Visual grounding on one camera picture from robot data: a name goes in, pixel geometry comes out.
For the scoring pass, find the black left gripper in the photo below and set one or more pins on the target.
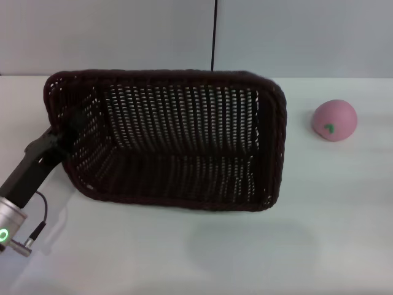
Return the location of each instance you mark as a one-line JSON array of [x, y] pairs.
[[27, 175]]

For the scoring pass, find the dark brown woven basket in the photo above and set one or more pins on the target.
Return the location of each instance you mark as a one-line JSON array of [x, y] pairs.
[[184, 138]]

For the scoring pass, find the pink peach toy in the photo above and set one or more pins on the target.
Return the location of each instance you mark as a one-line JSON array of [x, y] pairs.
[[337, 118]]

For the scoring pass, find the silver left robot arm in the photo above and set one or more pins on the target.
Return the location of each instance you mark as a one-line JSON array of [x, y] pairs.
[[9, 218]]

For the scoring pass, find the black vertical wall strip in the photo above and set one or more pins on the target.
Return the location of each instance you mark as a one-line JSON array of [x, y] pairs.
[[213, 37]]

